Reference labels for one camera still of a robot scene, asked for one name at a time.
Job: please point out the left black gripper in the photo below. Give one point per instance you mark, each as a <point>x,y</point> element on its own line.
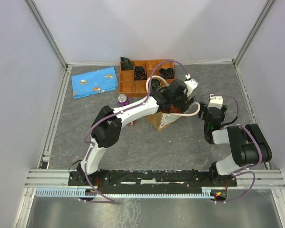
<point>183,106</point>

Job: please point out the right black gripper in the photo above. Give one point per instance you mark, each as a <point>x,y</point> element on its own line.
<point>203,108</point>

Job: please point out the purple soda can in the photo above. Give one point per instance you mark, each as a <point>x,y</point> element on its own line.
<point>122,100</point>

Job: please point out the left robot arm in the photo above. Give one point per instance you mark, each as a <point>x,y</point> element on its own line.
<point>106,128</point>

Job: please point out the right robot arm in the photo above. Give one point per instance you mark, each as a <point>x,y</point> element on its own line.
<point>247,143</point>

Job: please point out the brown canvas bag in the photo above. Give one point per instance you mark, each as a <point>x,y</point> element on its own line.
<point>161,120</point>

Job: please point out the black rolled tie right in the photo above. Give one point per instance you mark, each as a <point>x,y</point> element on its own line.
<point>167,73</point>

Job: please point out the black rolled tie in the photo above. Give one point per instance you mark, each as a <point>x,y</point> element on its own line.
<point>140,73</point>
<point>167,73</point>

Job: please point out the dark rolled tie bottom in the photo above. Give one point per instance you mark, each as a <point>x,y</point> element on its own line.
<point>155,84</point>

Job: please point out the black rolled tie middle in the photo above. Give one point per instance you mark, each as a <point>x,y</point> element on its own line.
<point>140,73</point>

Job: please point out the wooden compartment tray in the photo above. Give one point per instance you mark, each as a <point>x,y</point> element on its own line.
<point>137,88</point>

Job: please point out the dark rolled tie top-left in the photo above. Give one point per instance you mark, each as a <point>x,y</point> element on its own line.
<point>126,64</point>

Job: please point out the blue patterned cloth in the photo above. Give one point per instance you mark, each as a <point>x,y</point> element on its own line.
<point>95,82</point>

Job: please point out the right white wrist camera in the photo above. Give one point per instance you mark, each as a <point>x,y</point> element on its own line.
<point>215,101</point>

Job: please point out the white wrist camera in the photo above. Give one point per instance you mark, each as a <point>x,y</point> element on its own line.
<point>215,101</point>
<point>190,83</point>

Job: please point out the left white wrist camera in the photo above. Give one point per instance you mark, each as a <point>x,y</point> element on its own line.
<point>190,83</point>

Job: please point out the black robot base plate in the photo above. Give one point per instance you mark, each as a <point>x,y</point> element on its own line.
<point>158,182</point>

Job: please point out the aluminium frame rail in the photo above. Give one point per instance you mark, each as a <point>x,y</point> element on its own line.
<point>265,179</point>

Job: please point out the blue slotted cable duct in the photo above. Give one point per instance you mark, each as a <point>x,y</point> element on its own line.
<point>82,193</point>

